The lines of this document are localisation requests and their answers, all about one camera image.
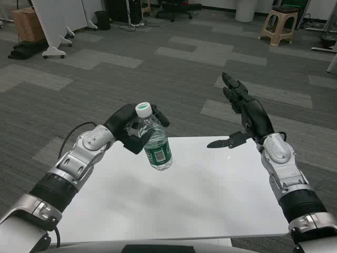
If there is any brown cardboard box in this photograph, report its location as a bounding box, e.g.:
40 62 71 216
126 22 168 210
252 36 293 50
11 7 46 43

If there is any black office chair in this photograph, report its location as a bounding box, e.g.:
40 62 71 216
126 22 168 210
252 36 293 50
155 0 193 23

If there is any black folded cloth bag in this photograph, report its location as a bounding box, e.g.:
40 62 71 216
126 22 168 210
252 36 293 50
7 41 49 60

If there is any silver robot chest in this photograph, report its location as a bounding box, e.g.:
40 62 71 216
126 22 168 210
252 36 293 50
56 238 261 253

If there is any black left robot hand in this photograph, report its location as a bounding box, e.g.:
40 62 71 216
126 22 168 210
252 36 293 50
103 103 171 155

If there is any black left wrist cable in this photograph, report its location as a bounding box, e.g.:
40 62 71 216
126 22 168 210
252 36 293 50
57 121 97 161

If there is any clear green-label water bottle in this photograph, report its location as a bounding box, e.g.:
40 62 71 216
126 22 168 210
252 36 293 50
135 101 174 172

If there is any white rolling partition panel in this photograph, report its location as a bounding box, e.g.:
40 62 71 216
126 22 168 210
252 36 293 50
31 0 74 60

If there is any white cylindrical planter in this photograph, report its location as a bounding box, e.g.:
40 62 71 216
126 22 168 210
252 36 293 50
234 0 256 22

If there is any black waste bin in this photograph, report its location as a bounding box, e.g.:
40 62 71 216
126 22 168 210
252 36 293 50
94 10 111 31

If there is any beige plastic stool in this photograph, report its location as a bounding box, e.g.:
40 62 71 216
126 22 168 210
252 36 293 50
260 7 299 47

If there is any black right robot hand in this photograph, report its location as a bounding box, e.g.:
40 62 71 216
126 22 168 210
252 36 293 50
206 72 274 149

